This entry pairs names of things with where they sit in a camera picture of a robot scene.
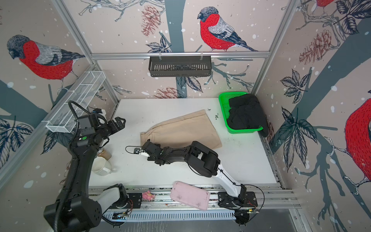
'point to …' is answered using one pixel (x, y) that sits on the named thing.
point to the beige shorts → (182, 131)
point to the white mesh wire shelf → (60, 118)
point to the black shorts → (247, 112)
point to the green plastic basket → (223, 101)
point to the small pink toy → (148, 195)
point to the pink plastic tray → (190, 195)
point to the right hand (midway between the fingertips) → (150, 148)
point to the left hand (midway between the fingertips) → (117, 122)
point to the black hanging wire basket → (162, 66)
